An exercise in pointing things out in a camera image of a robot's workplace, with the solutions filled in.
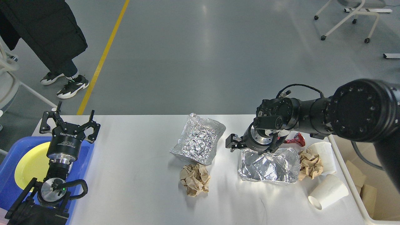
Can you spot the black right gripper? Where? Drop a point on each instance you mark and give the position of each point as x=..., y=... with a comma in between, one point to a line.
x=259, y=140

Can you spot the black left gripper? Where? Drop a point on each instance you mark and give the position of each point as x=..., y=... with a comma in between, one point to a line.
x=65, y=145

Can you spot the foil tray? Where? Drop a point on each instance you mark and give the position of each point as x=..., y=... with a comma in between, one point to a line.
x=281, y=167
x=199, y=139

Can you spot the yellow-green plastic plate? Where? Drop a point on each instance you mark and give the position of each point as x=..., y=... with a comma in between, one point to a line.
x=34, y=164

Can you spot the brown paper bag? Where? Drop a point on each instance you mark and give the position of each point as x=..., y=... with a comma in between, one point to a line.
x=366, y=192

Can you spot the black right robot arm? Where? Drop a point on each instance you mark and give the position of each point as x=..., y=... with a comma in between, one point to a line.
x=363, y=110

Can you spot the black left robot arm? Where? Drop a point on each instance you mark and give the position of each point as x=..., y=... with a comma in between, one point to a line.
x=44, y=202

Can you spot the crushed red soda can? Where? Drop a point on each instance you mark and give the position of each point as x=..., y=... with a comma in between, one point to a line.
x=297, y=141

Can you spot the small crumpled brown paper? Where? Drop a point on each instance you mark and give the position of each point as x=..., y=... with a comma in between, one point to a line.
x=311, y=165

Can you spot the crumpled brown paper ball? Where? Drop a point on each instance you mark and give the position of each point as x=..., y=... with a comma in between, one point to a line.
x=195, y=178

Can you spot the white chair leg left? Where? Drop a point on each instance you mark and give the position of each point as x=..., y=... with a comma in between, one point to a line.
x=21, y=106

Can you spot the blue plastic tray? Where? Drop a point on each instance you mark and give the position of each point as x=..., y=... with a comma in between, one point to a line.
x=10, y=191

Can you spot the white paper cup lying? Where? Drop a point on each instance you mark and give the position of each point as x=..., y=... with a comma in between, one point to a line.
x=329, y=191

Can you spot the person in black coat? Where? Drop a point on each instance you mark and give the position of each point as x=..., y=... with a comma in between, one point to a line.
x=50, y=29

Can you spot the cream plastic bin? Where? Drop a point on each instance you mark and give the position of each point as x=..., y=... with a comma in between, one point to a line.
x=384, y=209

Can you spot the white bar on floor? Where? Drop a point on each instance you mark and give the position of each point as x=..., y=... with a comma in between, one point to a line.
x=391, y=55

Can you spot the white office chair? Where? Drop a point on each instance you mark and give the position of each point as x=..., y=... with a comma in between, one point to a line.
x=353, y=9

